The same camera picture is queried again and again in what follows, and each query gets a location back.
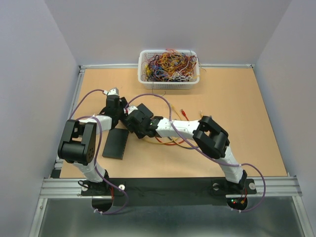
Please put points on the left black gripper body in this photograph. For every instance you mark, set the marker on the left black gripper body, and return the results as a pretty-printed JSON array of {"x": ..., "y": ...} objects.
[{"x": 123, "y": 103}]

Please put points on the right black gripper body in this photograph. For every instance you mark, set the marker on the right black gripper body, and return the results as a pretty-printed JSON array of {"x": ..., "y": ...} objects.
[{"x": 139, "y": 130}]

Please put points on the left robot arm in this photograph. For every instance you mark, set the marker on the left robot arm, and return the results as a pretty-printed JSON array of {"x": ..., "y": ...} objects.
[{"x": 78, "y": 142}]

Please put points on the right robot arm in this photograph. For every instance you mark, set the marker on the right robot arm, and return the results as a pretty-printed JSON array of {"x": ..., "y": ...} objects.
[{"x": 210, "y": 138}]

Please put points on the white plastic basket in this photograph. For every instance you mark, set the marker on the white plastic basket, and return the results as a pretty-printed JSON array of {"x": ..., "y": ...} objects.
[{"x": 168, "y": 69}]

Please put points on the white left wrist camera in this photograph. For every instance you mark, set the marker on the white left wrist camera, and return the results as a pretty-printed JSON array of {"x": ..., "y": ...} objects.
[{"x": 113, "y": 91}]

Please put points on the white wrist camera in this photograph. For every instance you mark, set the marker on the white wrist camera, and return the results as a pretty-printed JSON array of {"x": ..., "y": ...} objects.
[
  {"x": 113, "y": 91},
  {"x": 130, "y": 109}
]

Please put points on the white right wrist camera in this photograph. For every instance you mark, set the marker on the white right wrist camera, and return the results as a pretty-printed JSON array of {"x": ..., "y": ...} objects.
[{"x": 130, "y": 109}]

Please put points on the black network switch upper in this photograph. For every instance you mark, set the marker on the black network switch upper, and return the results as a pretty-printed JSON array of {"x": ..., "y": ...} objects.
[{"x": 145, "y": 110}]

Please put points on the black network switch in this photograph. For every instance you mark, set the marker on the black network switch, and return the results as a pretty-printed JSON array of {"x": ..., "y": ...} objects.
[
  {"x": 115, "y": 143},
  {"x": 145, "y": 110}
]

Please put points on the black network switch lower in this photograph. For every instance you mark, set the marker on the black network switch lower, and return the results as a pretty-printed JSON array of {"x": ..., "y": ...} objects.
[{"x": 115, "y": 143}]

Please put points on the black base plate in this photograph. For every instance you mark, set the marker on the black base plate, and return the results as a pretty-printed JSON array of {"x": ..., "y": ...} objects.
[{"x": 167, "y": 191}]

